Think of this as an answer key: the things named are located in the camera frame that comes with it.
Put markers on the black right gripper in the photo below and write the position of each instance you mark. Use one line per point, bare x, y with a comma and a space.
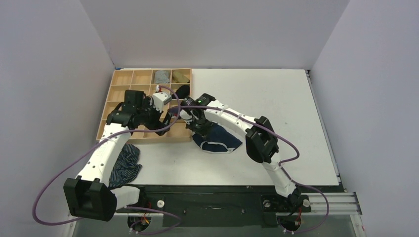
199, 127

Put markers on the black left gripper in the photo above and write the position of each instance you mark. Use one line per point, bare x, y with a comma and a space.
157, 125

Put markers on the navy white-trimmed bear underwear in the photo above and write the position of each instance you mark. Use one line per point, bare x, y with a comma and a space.
218, 141

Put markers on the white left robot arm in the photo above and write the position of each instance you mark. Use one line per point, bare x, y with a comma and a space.
90, 195

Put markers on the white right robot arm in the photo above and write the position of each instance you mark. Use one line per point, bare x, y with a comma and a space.
263, 145

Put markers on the black rolled underwear in tray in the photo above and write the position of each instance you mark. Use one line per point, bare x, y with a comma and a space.
183, 91

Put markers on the grey striped rolled underwear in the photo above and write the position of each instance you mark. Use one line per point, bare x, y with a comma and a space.
161, 77

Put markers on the olive rolled underwear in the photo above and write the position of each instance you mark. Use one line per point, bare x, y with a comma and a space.
178, 77

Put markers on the navy striped crumpled underwear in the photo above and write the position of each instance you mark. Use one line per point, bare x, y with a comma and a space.
127, 166

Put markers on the aluminium rail base frame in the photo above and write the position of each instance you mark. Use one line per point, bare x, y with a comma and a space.
231, 211

